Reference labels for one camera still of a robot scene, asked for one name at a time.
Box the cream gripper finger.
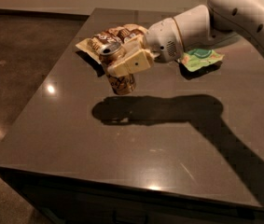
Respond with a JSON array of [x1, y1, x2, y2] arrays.
[[123, 35, 146, 58], [107, 50, 154, 77]]

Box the orange soda can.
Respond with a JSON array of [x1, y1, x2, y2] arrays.
[[99, 42, 136, 95]]

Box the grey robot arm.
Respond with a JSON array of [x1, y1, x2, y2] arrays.
[[107, 0, 264, 77]]

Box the green snack bag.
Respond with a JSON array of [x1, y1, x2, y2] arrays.
[[177, 49, 224, 72]]

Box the brown and cream snack bag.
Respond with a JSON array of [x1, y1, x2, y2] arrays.
[[76, 24, 147, 63]]

